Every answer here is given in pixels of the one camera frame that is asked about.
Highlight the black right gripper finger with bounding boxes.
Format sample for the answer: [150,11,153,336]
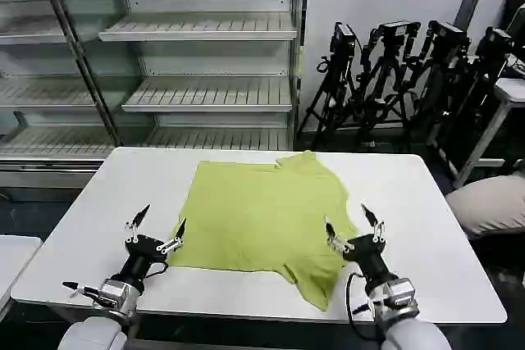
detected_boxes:
[324,221,355,253]
[359,202,387,243]

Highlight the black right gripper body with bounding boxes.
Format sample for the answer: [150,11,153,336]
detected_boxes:
[341,233,399,286]

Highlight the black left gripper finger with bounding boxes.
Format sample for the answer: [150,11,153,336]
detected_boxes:
[124,203,152,245]
[155,217,189,255]

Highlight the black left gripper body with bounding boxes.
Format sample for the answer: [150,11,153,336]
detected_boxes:
[117,234,171,286]

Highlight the yellow-green t-shirt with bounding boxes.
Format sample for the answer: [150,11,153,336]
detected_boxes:
[167,150,360,312]

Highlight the person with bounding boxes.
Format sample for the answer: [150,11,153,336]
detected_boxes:
[444,172,525,238]

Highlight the small white side table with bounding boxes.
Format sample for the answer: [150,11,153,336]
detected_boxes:
[0,234,43,312]

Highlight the white empty display shelf unit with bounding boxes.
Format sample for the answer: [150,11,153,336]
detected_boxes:
[40,0,309,154]

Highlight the black monitor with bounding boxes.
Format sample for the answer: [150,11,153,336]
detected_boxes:
[504,0,525,42]

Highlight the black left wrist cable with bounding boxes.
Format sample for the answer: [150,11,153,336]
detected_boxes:
[61,258,169,298]

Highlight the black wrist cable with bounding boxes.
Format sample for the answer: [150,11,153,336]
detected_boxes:
[61,258,169,298]
[345,270,385,334]

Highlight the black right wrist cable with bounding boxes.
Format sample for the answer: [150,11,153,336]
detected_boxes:
[345,270,385,334]

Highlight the black tripod with camera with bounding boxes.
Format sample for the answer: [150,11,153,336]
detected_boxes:
[409,19,473,152]
[355,19,424,144]
[449,25,518,173]
[294,20,362,140]

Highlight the grey metal wire rack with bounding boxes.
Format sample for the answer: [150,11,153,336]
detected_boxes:
[0,0,121,187]

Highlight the grey metal frame desk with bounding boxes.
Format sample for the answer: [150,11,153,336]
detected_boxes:
[450,75,525,189]

